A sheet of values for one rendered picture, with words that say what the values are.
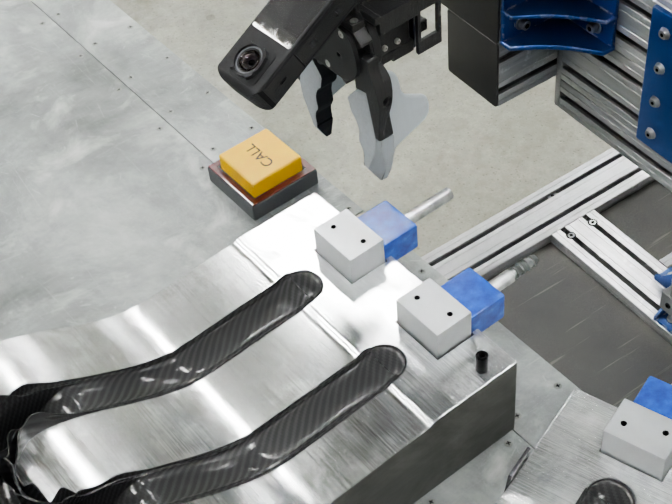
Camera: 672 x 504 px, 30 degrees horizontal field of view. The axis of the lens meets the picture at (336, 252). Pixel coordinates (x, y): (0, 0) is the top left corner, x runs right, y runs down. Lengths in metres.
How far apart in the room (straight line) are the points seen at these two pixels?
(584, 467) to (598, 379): 0.87
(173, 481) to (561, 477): 0.29
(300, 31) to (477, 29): 0.59
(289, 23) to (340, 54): 0.06
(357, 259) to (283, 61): 0.24
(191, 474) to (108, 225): 0.40
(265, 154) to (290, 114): 1.34
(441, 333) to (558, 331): 0.93
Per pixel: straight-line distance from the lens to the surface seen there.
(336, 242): 1.04
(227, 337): 1.04
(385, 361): 1.00
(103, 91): 1.43
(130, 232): 1.25
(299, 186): 1.25
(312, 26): 0.86
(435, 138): 2.51
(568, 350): 1.88
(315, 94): 0.98
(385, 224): 1.07
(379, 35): 0.90
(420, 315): 0.99
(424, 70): 2.67
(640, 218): 2.07
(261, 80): 0.85
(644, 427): 0.97
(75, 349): 1.02
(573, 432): 1.00
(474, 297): 1.02
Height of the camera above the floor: 1.67
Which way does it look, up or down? 47 degrees down
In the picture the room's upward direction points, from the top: 6 degrees counter-clockwise
